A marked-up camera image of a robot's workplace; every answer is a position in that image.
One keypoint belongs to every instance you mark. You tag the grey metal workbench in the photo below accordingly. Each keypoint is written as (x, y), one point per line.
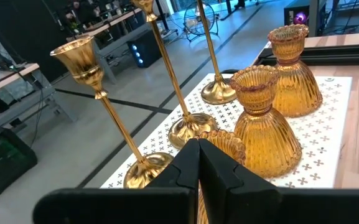
(11, 93)

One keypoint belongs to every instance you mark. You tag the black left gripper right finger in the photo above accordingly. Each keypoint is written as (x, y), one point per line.
(244, 205)

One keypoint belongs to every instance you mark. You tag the black computer tower blue lights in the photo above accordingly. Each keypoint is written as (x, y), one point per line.
(145, 49)

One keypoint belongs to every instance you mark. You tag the amber ribbed glass candle holder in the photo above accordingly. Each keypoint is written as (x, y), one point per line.
(229, 144)
(297, 90)
(266, 146)

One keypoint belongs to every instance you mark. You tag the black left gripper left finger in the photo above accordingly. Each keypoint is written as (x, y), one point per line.
(154, 205)

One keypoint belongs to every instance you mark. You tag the short gold candlestick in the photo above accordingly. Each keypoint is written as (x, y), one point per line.
(79, 62)

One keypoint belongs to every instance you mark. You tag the medium gold candlestick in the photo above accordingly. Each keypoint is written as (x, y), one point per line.
(191, 129)

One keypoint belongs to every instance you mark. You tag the white perforated metal shelf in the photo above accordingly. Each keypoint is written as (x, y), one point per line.
(319, 130)

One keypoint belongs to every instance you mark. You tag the tall gold candlestick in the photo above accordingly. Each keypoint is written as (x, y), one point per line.
(218, 91)

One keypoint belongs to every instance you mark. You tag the person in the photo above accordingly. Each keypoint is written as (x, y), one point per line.
(84, 12)

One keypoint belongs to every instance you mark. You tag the black computer purple light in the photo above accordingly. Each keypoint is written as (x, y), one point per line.
(297, 15)

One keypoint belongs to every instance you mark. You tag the long wooden workbench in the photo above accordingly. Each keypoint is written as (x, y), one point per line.
(114, 23)

